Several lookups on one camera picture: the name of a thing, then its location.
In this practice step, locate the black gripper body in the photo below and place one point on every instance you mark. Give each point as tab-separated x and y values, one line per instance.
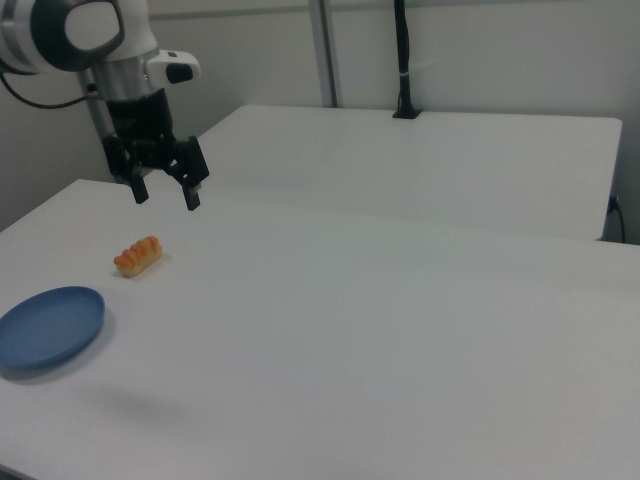
145	135

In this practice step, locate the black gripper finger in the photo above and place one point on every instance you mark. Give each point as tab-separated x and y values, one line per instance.
191	195
140	187

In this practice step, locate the orange glazed bread roll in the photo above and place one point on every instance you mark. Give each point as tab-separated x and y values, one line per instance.
139	256

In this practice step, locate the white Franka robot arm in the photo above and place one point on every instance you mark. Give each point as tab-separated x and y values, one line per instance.
95	30

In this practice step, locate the blue round plate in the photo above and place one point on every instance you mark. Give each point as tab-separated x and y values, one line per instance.
47	327

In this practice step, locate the white side table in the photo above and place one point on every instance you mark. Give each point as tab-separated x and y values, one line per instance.
400	165

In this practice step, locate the black pole with clamp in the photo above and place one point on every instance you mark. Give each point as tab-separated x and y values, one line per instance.
404	50

